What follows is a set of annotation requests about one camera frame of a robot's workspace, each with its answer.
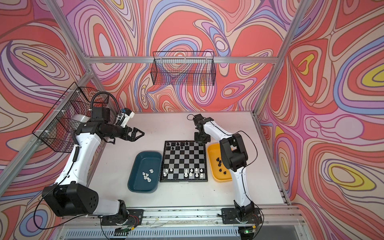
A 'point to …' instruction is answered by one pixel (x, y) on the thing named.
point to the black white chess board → (183, 161)
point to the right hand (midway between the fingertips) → (202, 144)
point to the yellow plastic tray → (220, 171)
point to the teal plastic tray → (146, 172)
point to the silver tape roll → (81, 118)
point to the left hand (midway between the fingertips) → (137, 130)
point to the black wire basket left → (56, 128)
